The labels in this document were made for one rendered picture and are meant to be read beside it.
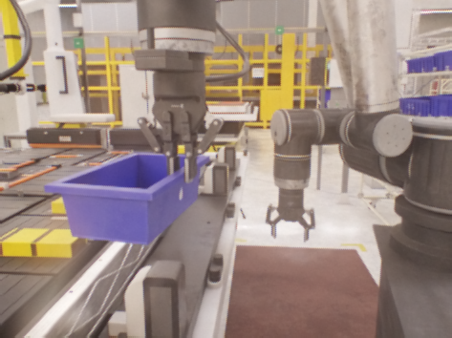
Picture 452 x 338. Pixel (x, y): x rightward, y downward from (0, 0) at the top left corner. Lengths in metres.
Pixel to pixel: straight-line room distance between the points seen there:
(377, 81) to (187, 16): 0.55
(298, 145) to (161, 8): 0.61
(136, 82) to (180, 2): 10.60
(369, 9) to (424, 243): 0.59
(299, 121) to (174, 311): 0.57
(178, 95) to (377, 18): 0.55
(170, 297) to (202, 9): 0.48
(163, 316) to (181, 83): 0.43
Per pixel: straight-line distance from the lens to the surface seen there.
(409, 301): 0.88
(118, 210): 0.48
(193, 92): 0.49
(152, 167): 0.67
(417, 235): 1.05
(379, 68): 0.90
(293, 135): 0.97
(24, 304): 0.70
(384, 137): 0.91
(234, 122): 6.28
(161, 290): 0.68
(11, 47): 2.25
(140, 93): 11.02
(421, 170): 1.00
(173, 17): 0.48
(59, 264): 0.79
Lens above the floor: 1.34
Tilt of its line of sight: 11 degrees down
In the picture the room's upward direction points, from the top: straight up
